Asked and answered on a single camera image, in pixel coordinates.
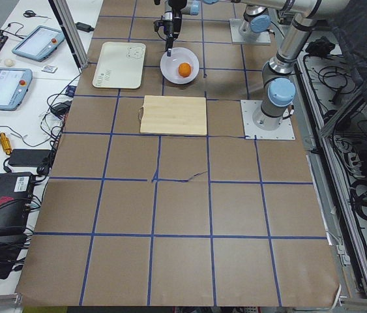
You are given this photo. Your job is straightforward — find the cream bear tray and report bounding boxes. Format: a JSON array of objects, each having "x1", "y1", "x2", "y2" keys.
[{"x1": 92, "y1": 42, "x2": 146, "y2": 89}]

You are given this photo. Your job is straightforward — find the orange fruit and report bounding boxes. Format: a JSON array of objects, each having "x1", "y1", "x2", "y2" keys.
[{"x1": 178, "y1": 63, "x2": 192, "y2": 78}]

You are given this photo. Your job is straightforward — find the small white ball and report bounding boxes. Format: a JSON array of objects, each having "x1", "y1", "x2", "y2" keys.
[{"x1": 4, "y1": 59, "x2": 15, "y2": 67}]

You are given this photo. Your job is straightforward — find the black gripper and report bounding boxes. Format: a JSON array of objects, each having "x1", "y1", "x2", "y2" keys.
[{"x1": 163, "y1": 11, "x2": 182, "y2": 57}]

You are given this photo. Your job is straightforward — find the far blue teach pendant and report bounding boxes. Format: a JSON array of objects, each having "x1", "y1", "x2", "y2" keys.
[{"x1": 12, "y1": 25, "x2": 65, "y2": 61}]

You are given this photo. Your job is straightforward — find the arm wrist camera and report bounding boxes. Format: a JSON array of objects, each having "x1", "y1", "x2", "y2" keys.
[{"x1": 153, "y1": 20, "x2": 164, "y2": 33}]

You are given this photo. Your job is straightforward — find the black power adapter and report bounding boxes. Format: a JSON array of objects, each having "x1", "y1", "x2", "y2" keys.
[{"x1": 75, "y1": 22, "x2": 95, "y2": 33}]

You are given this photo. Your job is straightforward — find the wooden cutting board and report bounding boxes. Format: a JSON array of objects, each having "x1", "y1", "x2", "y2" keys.
[{"x1": 140, "y1": 95, "x2": 207, "y2": 136}]

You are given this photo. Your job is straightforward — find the white round plate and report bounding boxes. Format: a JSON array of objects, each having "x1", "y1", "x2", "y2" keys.
[{"x1": 160, "y1": 47, "x2": 199, "y2": 85}]

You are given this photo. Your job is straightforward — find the blue teach pendant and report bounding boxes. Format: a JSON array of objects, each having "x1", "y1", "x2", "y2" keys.
[
  {"x1": 12, "y1": 25, "x2": 65, "y2": 61},
  {"x1": 0, "y1": 68, "x2": 33, "y2": 111}
]

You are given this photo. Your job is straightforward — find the aluminium frame post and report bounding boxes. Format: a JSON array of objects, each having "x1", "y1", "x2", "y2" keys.
[{"x1": 48, "y1": 0, "x2": 89, "y2": 70}]

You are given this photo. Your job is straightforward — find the small printed card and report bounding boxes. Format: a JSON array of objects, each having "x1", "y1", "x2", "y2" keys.
[{"x1": 42, "y1": 65, "x2": 57, "y2": 73}]

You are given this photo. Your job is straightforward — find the near blue teach pendant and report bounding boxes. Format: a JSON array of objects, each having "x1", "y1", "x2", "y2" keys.
[{"x1": 0, "y1": 68, "x2": 33, "y2": 111}]

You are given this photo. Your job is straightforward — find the gold metal cylinder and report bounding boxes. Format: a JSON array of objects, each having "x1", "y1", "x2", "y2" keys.
[{"x1": 0, "y1": 132, "x2": 12, "y2": 155}]

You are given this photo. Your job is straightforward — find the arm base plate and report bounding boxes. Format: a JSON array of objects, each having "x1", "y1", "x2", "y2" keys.
[
  {"x1": 229, "y1": 17, "x2": 271, "y2": 46},
  {"x1": 241, "y1": 100, "x2": 295, "y2": 141}
]

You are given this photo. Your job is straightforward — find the black computer box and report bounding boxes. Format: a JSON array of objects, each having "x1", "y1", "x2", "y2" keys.
[{"x1": 0, "y1": 172, "x2": 35, "y2": 236}]

